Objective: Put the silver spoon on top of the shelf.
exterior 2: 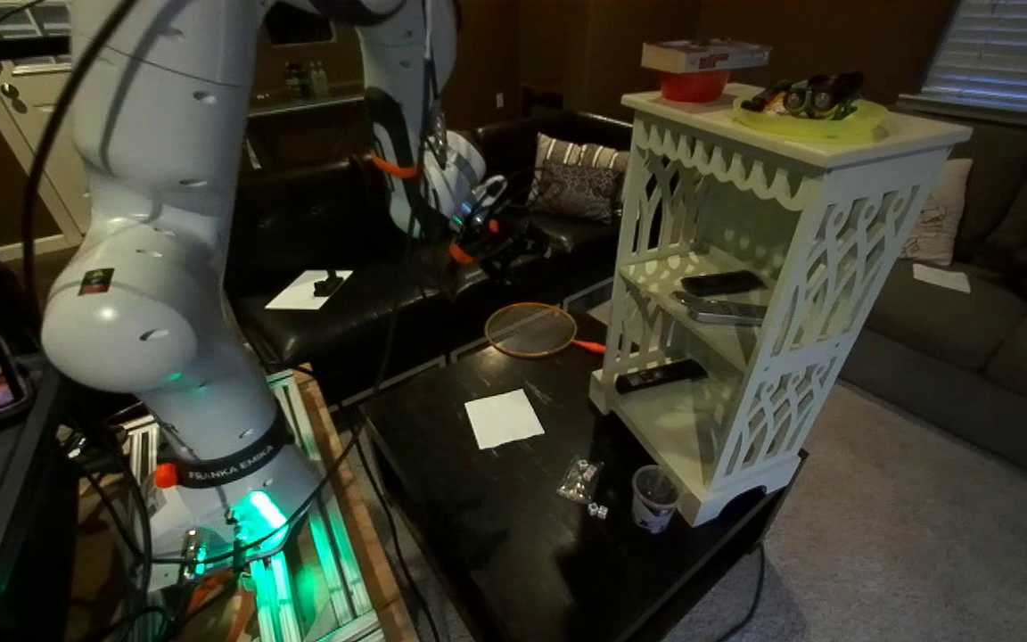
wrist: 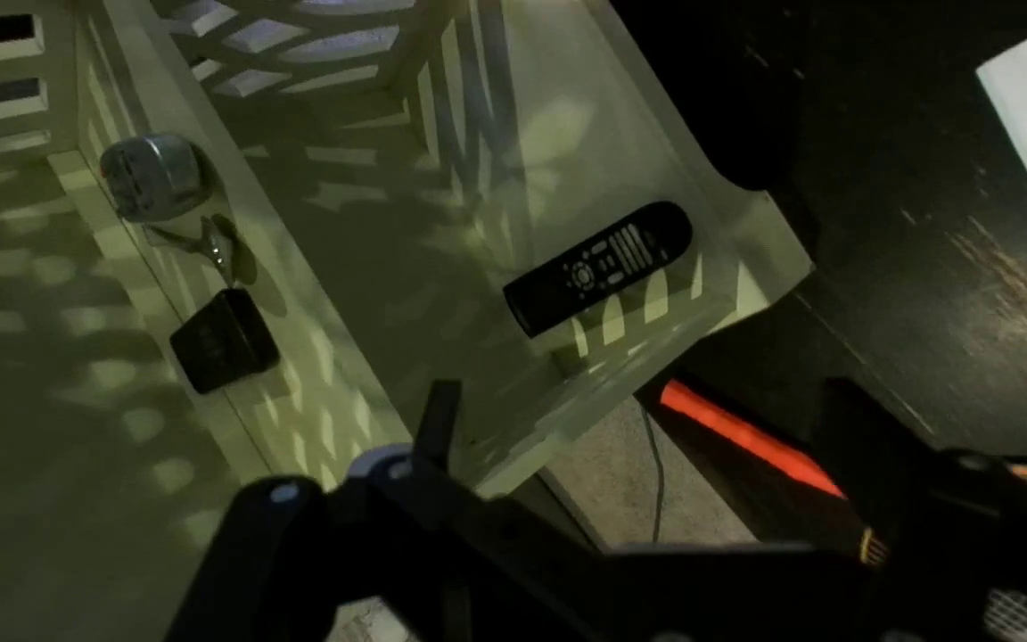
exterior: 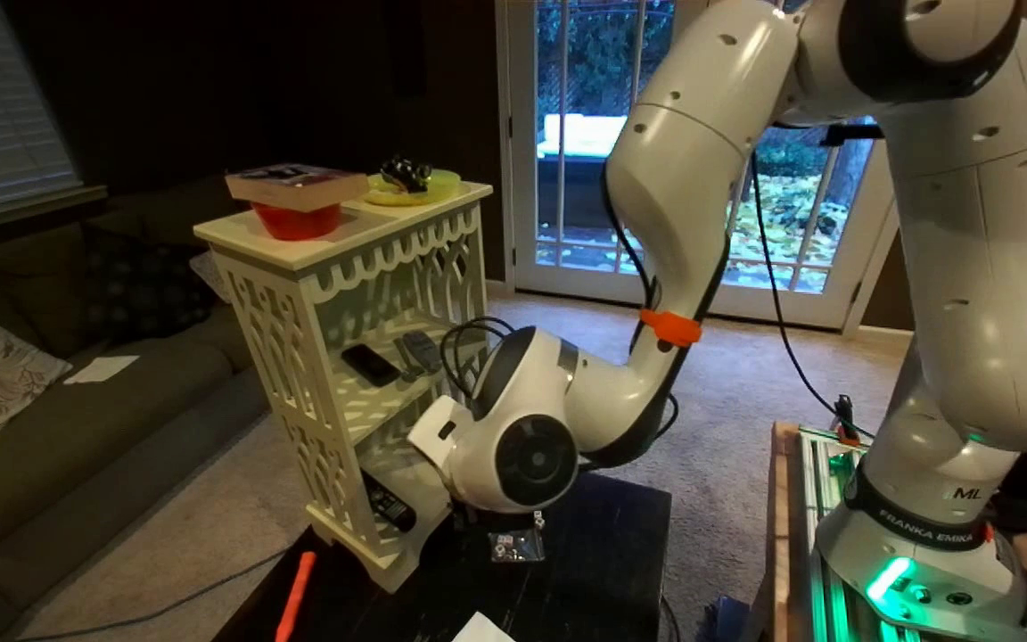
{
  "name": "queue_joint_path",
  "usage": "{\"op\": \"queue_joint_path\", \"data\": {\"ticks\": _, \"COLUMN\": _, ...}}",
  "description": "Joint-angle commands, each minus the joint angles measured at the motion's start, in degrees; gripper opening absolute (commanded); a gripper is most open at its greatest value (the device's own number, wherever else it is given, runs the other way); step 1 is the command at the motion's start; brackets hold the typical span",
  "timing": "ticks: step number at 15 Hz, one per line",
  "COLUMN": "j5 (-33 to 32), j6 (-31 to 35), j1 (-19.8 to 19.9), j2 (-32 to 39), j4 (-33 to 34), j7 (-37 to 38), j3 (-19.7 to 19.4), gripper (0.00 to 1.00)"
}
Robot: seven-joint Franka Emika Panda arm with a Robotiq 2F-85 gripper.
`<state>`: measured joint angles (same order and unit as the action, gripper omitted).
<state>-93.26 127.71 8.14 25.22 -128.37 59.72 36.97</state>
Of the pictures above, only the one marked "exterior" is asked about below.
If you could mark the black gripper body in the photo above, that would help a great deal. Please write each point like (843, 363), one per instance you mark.
(435, 490)

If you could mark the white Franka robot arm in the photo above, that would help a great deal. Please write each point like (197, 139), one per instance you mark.
(979, 238)

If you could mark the white lattice shelf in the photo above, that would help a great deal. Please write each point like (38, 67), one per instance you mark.
(299, 298)

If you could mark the long black remote control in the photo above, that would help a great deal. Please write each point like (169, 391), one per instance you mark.
(387, 504)

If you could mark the small printed packet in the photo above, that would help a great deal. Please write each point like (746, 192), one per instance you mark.
(514, 546)

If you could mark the grey remote control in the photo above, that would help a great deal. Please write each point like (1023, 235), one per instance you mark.
(423, 353)

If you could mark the white paper on table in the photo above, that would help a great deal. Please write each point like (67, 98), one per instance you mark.
(484, 628)

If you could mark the red marker pen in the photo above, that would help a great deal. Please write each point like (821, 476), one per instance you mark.
(292, 602)

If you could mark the red bowl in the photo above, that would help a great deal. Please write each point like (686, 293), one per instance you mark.
(296, 223)

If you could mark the yellow-green plate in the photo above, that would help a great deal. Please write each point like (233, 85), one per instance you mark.
(438, 186)

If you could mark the light couch pillow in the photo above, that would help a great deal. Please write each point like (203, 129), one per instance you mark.
(213, 276)

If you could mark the black object on plate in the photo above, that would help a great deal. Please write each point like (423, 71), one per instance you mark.
(403, 175)

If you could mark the blue object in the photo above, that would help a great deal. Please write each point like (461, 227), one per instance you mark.
(727, 622)

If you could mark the white glass french door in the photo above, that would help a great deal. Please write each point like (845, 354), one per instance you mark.
(522, 181)

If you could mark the flat printed cardboard box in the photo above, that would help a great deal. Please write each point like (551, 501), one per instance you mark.
(292, 183)

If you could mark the olive fabric couch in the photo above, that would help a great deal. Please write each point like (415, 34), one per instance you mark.
(85, 452)

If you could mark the dark couch cushion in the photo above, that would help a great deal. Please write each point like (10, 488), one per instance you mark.
(142, 287)

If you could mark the small white paper sheet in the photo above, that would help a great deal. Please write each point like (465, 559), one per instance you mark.
(100, 370)

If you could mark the black red clamp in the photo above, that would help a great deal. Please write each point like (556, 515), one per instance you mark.
(843, 419)

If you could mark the window blinds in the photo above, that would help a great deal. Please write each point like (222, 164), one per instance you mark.
(0, 121)

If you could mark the wooden robot mount table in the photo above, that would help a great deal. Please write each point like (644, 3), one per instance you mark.
(819, 476)

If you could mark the black camera boom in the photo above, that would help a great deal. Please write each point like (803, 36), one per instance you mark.
(852, 129)

